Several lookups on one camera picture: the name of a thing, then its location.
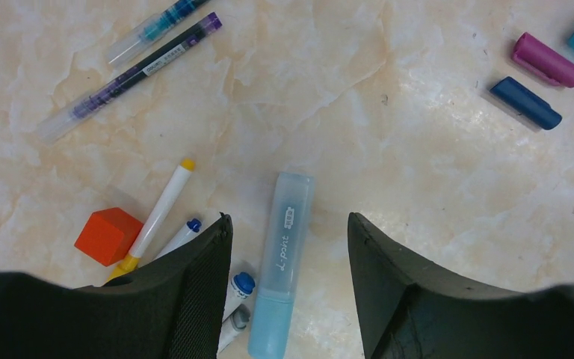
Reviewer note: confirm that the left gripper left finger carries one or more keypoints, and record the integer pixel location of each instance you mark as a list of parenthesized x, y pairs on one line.
[(169, 308)]

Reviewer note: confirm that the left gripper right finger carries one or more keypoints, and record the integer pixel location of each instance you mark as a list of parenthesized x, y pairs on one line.
[(411, 307)]

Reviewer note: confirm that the magenta marker cap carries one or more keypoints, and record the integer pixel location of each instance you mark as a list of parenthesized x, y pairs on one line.
[(542, 61)]

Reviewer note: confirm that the thin dark pen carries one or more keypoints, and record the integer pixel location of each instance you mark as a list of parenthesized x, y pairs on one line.
[(59, 124)]

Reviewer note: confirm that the white marker yellow cap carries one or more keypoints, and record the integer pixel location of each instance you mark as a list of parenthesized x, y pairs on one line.
[(156, 218)]

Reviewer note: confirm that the white marker blue cap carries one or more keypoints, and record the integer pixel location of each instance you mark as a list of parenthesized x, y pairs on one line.
[(186, 234)]

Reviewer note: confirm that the small orange cube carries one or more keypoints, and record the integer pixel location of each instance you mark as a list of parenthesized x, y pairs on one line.
[(108, 235)]

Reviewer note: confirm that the light blue eraser bar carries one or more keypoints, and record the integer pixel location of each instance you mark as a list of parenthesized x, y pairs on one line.
[(275, 294)]

